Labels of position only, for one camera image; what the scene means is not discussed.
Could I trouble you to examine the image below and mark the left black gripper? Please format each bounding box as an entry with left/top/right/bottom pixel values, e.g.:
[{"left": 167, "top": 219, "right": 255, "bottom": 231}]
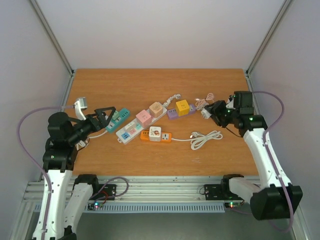
[{"left": 68, "top": 106, "right": 117, "bottom": 144}]

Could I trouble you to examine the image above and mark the green wall charger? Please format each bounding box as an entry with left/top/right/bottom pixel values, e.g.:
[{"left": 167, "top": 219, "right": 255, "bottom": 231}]
[{"left": 112, "top": 110, "right": 120, "bottom": 121}]

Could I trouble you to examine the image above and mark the yellow cube socket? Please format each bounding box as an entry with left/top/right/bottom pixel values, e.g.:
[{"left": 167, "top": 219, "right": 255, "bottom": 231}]
[{"left": 175, "top": 99, "right": 190, "bottom": 117}]

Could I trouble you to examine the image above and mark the pink cube socket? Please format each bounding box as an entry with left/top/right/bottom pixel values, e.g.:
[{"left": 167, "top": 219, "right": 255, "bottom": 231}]
[{"left": 136, "top": 109, "right": 152, "bottom": 128}]

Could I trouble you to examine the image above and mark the beige cube socket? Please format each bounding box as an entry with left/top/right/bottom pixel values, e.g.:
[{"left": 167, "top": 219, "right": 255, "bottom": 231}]
[{"left": 148, "top": 102, "right": 163, "bottom": 119}]

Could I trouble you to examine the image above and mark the white cube socket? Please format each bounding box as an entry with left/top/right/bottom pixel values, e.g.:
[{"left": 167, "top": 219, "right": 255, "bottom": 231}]
[{"left": 148, "top": 126, "right": 162, "bottom": 142}]

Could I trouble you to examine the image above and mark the white wall charger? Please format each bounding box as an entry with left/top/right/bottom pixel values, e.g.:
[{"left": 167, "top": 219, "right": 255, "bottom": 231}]
[{"left": 200, "top": 107, "right": 212, "bottom": 120}]

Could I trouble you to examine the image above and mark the small white square charger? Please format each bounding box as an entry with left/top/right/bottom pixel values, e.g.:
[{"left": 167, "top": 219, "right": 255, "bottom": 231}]
[{"left": 124, "top": 121, "right": 137, "bottom": 133}]

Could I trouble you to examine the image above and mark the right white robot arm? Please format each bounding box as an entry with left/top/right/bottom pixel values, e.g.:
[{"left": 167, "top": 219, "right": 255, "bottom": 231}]
[{"left": 201, "top": 91, "right": 303, "bottom": 221}]

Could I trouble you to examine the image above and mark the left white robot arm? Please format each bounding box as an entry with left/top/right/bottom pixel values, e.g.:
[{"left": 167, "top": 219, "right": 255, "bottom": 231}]
[{"left": 32, "top": 106, "right": 116, "bottom": 240}]

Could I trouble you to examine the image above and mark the teal power strip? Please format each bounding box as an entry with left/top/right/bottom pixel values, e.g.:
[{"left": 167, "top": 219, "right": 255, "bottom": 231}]
[{"left": 105, "top": 108, "right": 131, "bottom": 133}]

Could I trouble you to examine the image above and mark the long white power strip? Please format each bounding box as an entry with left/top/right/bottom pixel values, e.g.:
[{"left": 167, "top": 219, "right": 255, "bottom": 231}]
[{"left": 115, "top": 93, "right": 181, "bottom": 145}]

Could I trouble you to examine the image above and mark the purple power strip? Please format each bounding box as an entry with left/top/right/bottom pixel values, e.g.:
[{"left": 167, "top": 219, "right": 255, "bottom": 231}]
[{"left": 166, "top": 103, "right": 196, "bottom": 120}]

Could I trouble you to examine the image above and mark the orange power strip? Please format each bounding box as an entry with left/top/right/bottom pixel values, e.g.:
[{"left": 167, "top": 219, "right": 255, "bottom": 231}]
[{"left": 140, "top": 130, "right": 172, "bottom": 144}]

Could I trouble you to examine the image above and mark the left circuit board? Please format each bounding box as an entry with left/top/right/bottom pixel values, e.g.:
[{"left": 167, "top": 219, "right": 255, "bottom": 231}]
[{"left": 87, "top": 202, "right": 104, "bottom": 211}]

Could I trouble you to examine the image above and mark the circuit board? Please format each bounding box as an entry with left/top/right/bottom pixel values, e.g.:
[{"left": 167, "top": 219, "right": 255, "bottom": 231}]
[
  {"left": 224, "top": 201, "right": 243, "bottom": 209},
  {"left": 87, "top": 202, "right": 104, "bottom": 211}
]

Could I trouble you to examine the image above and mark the right circuit board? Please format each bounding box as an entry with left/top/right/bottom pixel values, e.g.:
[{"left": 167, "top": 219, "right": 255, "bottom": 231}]
[{"left": 224, "top": 201, "right": 243, "bottom": 209}]

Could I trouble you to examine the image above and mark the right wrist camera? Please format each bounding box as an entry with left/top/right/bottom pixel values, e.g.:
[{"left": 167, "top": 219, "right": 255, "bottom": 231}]
[{"left": 226, "top": 94, "right": 235, "bottom": 109}]

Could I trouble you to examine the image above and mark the orange strip white cord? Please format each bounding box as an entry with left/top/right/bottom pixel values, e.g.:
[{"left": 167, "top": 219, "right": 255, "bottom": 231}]
[{"left": 171, "top": 129, "right": 224, "bottom": 151}]

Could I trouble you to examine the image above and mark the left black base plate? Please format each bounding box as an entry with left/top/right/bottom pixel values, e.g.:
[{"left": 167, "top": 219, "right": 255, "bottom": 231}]
[{"left": 89, "top": 184, "right": 117, "bottom": 201}]

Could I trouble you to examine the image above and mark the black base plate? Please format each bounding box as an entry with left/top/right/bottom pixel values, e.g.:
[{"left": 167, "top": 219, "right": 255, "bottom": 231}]
[
  {"left": 89, "top": 184, "right": 117, "bottom": 201},
  {"left": 203, "top": 184, "right": 243, "bottom": 201}
]

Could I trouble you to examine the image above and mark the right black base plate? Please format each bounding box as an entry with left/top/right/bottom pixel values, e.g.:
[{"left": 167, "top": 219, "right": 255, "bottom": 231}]
[{"left": 203, "top": 184, "right": 243, "bottom": 201}]

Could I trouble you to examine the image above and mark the grey slotted cable duct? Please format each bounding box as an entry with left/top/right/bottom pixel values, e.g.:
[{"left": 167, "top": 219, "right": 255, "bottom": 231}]
[{"left": 33, "top": 204, "right": 226, "bottom": 214}]

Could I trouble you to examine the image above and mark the aluminium rail frame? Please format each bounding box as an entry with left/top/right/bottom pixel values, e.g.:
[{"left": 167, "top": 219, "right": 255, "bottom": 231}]
[{"left": 22, "top": 176, "right": 222, "bottom": 203}]

